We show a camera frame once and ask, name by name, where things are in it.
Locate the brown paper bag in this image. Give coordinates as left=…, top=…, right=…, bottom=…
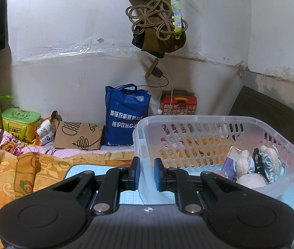
left=51, top=110, right=105, bottom=151

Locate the dark wooden headboard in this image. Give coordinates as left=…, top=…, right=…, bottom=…
left=229, top=85, right=294, bottom=151

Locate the clear plastic basket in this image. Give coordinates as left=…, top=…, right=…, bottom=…
left=133, top=115, right=294, bottom=205

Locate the green tin box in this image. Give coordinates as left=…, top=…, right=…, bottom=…
left=2, top=107, right=42, bottom=143

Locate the floral blanket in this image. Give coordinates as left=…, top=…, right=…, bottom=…
left=0, top=129, right=59, bottom=156

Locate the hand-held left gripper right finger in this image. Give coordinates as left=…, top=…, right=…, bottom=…
left=154, top=158, right=241, bottom=215

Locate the black cable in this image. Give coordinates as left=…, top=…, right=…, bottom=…
left=134, top=75, right=169, bottom=89

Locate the purple small box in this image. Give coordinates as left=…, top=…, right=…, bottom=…
left=221, top=145, right=242, bottom=179

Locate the yellow patterned lanyard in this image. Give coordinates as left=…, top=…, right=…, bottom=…
left=170, top=0, right=183, bottom=39

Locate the blue tote bag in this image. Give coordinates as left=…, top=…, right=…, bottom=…
left=103, top=84, right=151, bottom=146

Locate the grey plush toy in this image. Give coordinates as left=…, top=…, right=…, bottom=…
left=236, top=172, right=267, bottom=189

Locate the orange patterned blanket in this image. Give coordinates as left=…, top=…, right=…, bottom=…
left=0, top=149, right=137, bottom=249

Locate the white snack packet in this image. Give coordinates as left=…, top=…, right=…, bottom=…
left=39, top=132, right=55, bottom=146
left=35, top=118, right=53, bottom=138

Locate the white cable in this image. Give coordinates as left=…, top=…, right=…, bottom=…
left=156, top=73, right=174, bottom=115

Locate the brown hanging bag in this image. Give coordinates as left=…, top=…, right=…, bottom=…
left=132, top=18, right=187, bottom=59

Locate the black hair claw clip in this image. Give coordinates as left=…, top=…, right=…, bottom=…
left=252, top=148, right=269, bottom=182

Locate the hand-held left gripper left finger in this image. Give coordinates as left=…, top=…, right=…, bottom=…
left=52, top=156, right=141, bottom=215

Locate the wall socket with charger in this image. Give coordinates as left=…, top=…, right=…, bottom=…
left=145, top=57, right=166, bottom=79

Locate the red gift box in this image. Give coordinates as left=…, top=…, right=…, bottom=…
left=160, top=89, right=197, bottom=115

